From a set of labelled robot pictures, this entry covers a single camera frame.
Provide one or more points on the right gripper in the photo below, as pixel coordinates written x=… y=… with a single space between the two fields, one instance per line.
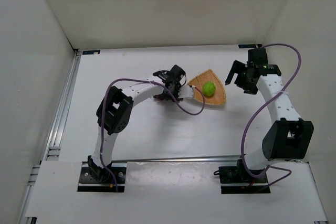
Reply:
x=241 y=76

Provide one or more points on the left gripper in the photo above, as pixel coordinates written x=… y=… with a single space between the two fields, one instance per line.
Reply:
x=172 y=87

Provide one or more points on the dark red fake grapes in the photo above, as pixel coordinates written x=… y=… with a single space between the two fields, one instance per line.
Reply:
x=167 y=97

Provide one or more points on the green fake apple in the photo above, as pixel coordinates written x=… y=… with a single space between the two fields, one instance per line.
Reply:
x=208 y=89

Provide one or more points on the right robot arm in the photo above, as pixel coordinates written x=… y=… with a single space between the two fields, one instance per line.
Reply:
x=289 y=136

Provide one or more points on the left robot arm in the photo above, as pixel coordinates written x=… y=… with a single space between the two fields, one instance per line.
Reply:
x=114 y=112

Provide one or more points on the woven bamboo fruit basket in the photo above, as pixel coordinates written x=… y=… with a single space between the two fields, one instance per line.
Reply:
x=219 y=97

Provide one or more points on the right blue corner label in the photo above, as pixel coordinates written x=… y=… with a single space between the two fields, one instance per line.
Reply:
x=247 y=46

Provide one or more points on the blue corner label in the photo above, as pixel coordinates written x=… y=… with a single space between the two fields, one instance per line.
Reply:
x=91 y=52
x=247 y=46

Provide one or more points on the left blue corner label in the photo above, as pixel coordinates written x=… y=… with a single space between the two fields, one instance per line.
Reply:
x=91 y=52

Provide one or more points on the white front cover board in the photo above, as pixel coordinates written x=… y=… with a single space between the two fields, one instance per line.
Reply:
x=171 y=193

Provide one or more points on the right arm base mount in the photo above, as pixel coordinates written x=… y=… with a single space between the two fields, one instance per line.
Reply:
x=235 y=180

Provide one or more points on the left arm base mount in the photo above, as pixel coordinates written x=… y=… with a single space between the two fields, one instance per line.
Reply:
x=89 y=181

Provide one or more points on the left aluminium frame rail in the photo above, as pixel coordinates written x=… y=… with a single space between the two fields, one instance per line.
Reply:
x=52 y=145

